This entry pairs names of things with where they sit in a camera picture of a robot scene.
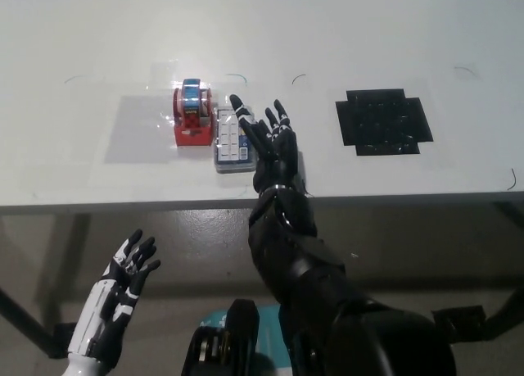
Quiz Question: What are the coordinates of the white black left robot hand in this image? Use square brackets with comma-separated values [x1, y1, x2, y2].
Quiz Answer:
[67, 228, 161, 363]

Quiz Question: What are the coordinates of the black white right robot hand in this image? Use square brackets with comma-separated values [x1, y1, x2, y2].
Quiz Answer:
[228, 93, 306, 197]

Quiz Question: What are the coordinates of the red tape dispenser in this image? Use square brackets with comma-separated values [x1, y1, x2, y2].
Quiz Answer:
[171, 78, 217, 147]

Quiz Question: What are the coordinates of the black cross-shaped tape patch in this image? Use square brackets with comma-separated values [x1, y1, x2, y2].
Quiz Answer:
[335, 88, 434, 156]

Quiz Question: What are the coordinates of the black teal robot torso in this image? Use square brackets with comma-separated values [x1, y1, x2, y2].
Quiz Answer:
[182, 297, 296, 376]

